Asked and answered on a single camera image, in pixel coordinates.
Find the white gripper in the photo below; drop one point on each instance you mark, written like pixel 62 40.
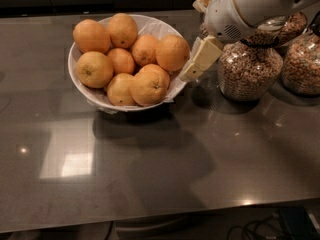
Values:
pixel 220 17

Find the orange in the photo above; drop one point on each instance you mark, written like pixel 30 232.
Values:
pixel 172 52
pixel 123 30
pixel 90 35
pixel 94 69
pixel 118 90
pixel 157 69
pixel 148 88
pixel 143 50

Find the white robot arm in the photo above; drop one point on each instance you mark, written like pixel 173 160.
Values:
pixel 259 11

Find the white bowl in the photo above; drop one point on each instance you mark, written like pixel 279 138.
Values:
pixel 98 98

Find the orange centre small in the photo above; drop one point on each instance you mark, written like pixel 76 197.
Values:
pixel 122 60

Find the black box under table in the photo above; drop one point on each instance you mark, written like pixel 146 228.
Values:
pixel 297 224

